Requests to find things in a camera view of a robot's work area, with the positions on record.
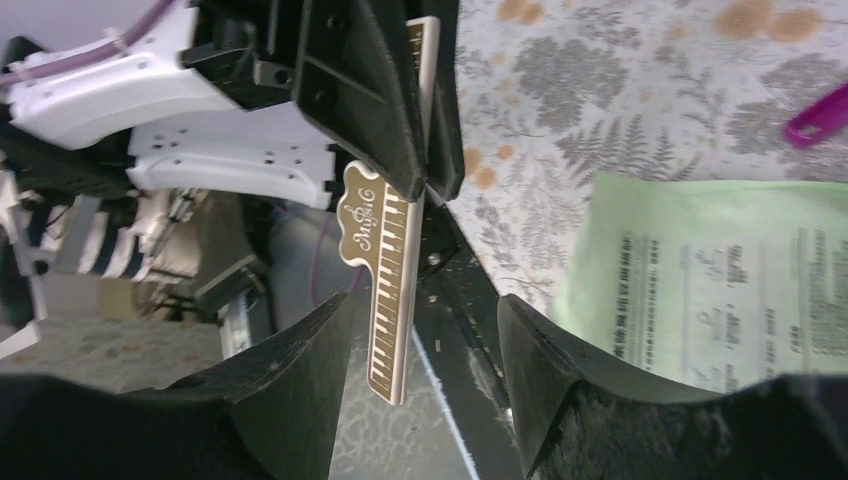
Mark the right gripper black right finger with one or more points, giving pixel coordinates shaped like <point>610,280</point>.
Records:
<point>581,413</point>

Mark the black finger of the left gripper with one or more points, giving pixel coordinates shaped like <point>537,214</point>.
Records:
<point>445,168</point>
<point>355,81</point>

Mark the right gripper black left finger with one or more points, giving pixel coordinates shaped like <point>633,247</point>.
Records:
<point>268,412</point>

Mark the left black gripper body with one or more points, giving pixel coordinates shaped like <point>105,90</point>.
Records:
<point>246,49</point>

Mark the green cat litter bag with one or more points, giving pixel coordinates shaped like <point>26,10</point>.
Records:
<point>715,284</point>

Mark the purple litter scoop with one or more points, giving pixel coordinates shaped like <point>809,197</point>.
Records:
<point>824,118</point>

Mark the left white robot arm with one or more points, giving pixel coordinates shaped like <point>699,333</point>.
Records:
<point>193,95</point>

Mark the floral patterned mat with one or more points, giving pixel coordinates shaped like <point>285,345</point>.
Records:
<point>552,92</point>

